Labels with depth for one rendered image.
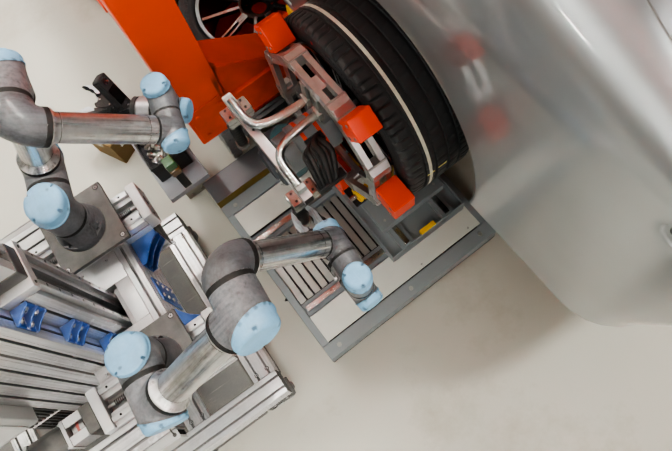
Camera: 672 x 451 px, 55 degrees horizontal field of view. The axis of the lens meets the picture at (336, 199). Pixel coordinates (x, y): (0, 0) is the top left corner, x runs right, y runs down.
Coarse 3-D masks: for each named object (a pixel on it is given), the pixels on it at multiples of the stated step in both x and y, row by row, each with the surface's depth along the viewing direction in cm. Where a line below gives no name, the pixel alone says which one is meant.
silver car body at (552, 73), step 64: (384, 0) 150; (448, 0) 124; (512, 0) 110; (576, 0) 103; (640, 0) 100; (448, 64) 142; (512, 64) 118; (576, 64) 106; (640, 64) 100; (512, 128) 135; (576, 128) 114; (640, 128) 102; (512, 192) 158; (576, 192) 129; (640, 192) 109; (576, 256) 150; (640, 256) 124; (640, 320) 151
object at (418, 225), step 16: (336, 192) 268; (448, 192) 259; (352, 208) 259; (432, 208) 258; (448, 208) 255; (368, 224) 258; (400, 224) 255; (416, 224) 256; (432, 224) 252; (384, 240) 255; (400, 240) 252; (416, 240) 253; (400, 256) 256
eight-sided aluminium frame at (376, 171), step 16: (288, 48) 184; (304, 48) 175; (272, 64) 197; (288, 64) 175; (288, 80) 212; (304, 80) 172; (288, 96) 214; (320, 96) 170; (336, 96) 169; (336, 112) 168; (352, 144) 172; (368, 144) 175; (352, 160) 217; (368, 160) 175; (384, 160) 176; (352, 176) 215; (368, 176) 179; (384, 176) 184; (368, 192) 199
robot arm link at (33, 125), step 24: (0, 96) 142; (24, 96) 145; (0, 120) 141; (24, 120) 143; (48, 120) 146; (72, 120) 150; (96, 120) 154; (120, 120) 158; (144, 120) 162; (168, 120) 167; (24, 144) 146; (48, 144) 148; (168, 144) 166
